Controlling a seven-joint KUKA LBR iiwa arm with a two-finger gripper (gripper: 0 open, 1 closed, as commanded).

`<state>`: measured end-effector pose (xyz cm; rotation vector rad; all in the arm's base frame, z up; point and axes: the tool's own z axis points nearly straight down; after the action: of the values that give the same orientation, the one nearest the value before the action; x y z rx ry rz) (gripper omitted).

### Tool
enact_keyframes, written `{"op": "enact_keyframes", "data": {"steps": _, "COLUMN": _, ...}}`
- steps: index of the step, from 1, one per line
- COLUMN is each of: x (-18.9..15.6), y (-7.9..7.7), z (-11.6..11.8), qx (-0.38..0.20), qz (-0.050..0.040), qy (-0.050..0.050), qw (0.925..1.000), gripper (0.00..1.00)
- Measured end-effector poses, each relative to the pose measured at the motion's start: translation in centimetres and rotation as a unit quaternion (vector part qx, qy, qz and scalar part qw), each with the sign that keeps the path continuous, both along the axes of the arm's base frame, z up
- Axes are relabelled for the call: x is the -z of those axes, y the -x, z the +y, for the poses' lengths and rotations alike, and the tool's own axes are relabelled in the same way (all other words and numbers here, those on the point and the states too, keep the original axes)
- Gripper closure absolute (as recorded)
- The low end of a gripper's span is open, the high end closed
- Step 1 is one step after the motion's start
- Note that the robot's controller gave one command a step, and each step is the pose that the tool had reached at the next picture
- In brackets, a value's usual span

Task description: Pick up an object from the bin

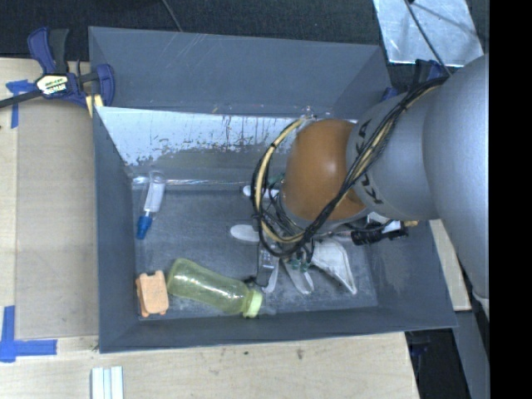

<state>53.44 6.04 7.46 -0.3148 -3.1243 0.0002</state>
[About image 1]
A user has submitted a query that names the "black cylinder on white bracket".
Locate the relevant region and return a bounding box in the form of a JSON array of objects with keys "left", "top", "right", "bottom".
[{"left": 350, "top": 218, "right": 410, "bottom": 248}]

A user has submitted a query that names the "clear syringe with blue tip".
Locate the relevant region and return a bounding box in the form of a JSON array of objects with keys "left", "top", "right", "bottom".
[{"left": 135, "top": 171, "right": 167, "bottom": 241}]

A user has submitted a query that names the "orange sponge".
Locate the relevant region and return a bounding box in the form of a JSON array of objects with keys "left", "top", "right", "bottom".
[{"left": 134, "top": 269, "right": 170, "bottom": 319}]

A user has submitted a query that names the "yellow-green clear plastic bottle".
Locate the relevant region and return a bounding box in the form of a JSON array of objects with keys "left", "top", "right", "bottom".
[{"left": 165, "top": 257, "right": 264, "bottom": 319}]

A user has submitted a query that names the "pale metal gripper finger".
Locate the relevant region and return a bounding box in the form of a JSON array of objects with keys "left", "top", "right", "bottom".
[
  {"left": 284, "top": 259, "right": 314, "bottom": 296},
  {"left": 263, "top": 262, "right": 280, "bottom": 294}
]

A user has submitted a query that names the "grey metal bin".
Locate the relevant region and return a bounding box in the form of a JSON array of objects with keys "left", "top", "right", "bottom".
[{"left": 87, "top": 26, "right": 459, "bottom": 354}]

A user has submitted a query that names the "white oval plastic piece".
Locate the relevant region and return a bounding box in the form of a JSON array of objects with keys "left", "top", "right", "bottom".
[{"left": 229, "top": 224, "right": 261, "bottom": 245}]

